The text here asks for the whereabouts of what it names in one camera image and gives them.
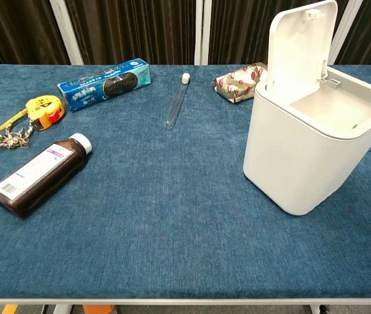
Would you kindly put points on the white plastic trash bin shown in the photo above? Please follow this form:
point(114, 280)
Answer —
point(299, 157)

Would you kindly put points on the blue velvet table cloth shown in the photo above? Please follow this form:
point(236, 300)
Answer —
point(159, 202)

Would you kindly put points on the clear test tube white cap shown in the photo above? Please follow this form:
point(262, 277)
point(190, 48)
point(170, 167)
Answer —
point(176, 103)

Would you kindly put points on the crumpled gold red wrapper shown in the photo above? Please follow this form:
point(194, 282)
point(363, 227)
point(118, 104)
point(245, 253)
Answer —
point(237, 83)

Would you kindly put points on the blue Oreo cookie box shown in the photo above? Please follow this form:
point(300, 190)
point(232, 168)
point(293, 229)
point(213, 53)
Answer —
point(103, 86)

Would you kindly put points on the dark brown curtain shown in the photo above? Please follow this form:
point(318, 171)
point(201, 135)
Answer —
point(129, 29)

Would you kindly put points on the yellow tape measure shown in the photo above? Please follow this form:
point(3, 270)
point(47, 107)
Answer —
point(46, 112)

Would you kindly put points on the brown bottle with white cap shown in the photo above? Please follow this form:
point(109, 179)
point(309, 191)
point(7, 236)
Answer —
point(38, 176)

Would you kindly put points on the orange object under table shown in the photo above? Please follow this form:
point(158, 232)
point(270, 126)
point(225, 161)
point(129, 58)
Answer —
point(98, 309)

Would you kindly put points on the white metal frame post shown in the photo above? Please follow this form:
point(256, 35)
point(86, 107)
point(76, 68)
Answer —
point(202, 31)
point(343, 31)
point(67, 31)

